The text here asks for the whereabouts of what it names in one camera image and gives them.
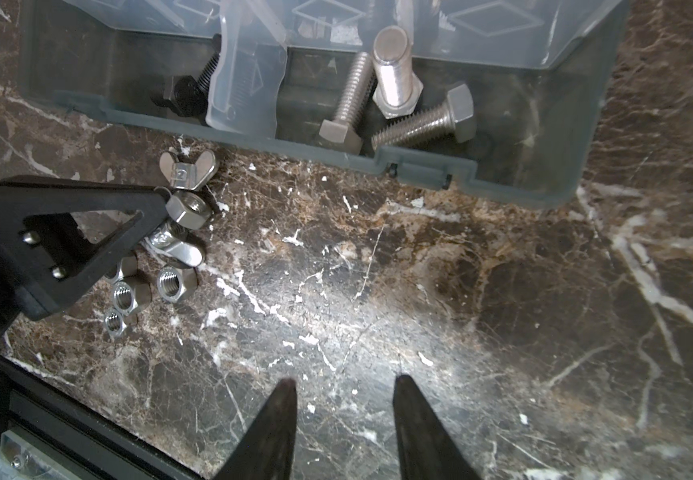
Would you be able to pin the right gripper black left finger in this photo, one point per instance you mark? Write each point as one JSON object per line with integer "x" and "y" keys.
{"x": 266, "y": 451}

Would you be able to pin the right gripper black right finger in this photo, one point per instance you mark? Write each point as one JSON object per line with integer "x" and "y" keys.
{"x": 425, "y": 449}

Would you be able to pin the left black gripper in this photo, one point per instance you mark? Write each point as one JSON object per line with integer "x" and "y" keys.
{"x": 46, "y": 263}

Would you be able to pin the pile of screws and nuts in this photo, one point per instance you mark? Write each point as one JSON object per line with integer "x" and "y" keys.
{"x": 170, "y": 241}

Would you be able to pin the small silver hex nut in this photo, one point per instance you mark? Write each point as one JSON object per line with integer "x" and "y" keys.
{"x": 116, "y": 323}

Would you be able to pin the silver wing nut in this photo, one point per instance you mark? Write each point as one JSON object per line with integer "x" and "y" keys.
{"x": 191, "y": 176}

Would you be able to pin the black hex bolt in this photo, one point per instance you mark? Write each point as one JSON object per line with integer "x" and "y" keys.
{"x": 186, "y": 96}

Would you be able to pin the silver hex bolt lower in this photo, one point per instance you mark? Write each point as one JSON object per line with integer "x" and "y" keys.
{"x": 455, "y": 116}

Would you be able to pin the clear plastic compartment organizer box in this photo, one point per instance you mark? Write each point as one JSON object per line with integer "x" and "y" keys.
{"x": 537, "y": 71}

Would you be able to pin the silver hex bolt upright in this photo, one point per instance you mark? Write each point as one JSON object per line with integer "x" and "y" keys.
{"x": 398, "y": 88}

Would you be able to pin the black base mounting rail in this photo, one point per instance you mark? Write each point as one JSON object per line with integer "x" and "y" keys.
{"x": 45, "y": 434}

